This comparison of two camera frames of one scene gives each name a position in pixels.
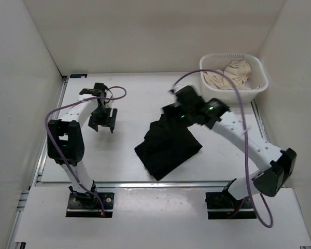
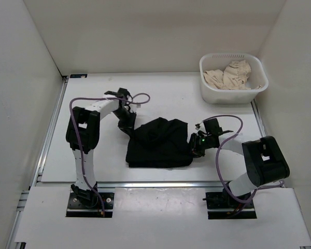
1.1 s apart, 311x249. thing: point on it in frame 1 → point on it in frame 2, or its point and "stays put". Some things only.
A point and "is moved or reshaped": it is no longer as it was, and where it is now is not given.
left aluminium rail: [36, 171] stays put
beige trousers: [238, 71] stays put
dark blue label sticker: [78, 75] stays put
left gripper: [108, 122] → [128, 126]
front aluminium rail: [137, 184] stays put
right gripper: [186, 125] → [196, 152]
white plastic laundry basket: [245, 70] stays put
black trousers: [168, 143] is moved or reshaped
